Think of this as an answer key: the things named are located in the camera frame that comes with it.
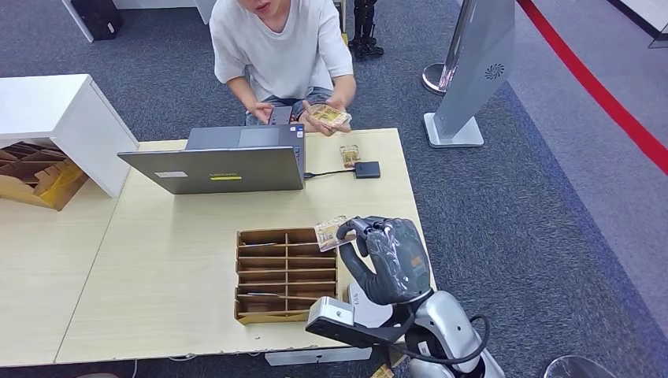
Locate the chrome stanchion post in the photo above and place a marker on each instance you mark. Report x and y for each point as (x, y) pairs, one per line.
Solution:
(433, 78)

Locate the white cabinet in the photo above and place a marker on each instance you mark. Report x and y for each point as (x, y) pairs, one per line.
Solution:
(52, 104)

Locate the grey white card reader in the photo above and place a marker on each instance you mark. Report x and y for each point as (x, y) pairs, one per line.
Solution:
(365, 313)

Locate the grey kiosk stand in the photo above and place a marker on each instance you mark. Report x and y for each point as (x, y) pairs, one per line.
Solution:
(475, 68)

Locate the person's right forearm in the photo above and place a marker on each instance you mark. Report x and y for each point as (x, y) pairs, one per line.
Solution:
(242, 93)

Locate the person's right hand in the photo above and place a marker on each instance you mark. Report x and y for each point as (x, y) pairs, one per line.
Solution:
(259, 112)

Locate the person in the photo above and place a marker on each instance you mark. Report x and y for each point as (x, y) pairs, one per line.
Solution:
(282, 52)

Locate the yellow ID card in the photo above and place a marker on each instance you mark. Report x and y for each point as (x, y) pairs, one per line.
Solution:
(330, 115)

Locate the small yellow brown card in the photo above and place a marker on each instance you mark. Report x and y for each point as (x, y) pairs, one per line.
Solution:
(350, 155)

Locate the beige room key card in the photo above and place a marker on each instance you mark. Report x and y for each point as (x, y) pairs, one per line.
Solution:
(328, 235)

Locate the grey laptop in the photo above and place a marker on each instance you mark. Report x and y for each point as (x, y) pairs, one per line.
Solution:
(224, 169)

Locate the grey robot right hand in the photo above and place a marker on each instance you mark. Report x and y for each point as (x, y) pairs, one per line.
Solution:
(396, 266)

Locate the round grey base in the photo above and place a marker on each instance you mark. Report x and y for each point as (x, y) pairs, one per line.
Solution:
(579, 369)

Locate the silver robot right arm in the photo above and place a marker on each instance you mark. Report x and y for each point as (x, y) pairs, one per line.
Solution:
(449, 323)

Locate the black phone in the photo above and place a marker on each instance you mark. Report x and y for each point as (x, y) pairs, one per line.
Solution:
(280, 116)

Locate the person's left forearm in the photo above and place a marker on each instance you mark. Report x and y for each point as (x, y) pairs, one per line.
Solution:
(344, 90)

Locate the black computer case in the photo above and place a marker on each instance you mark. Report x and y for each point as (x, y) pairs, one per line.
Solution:
(96, 18)

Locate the white desk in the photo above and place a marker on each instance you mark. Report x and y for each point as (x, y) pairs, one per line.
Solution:
(206, 8)

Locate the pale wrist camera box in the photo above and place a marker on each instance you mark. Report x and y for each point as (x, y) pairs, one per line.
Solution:
(331, 313)

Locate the white shoe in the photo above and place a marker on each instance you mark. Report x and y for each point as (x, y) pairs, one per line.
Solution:
(96, 375)

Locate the yellow card scrap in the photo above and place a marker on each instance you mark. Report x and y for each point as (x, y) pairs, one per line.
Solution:
(382, 372)

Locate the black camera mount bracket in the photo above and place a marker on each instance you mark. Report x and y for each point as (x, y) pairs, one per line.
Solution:
(365, 336)

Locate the person's left hand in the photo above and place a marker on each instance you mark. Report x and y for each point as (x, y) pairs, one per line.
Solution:
(323, 128)

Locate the black robot legs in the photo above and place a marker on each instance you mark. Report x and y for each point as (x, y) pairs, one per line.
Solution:
(365, 21)

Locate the small black square box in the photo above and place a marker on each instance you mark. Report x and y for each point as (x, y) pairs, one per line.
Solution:
(368, 169)

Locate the brown cardboard card organiser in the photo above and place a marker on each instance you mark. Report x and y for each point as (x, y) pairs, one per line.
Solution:
(286, 271)

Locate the brown yellow cardboard box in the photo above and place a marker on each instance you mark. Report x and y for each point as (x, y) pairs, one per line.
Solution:
(31, 182)

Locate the red barrier strip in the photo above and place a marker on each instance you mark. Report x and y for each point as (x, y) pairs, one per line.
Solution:
(590, 83)

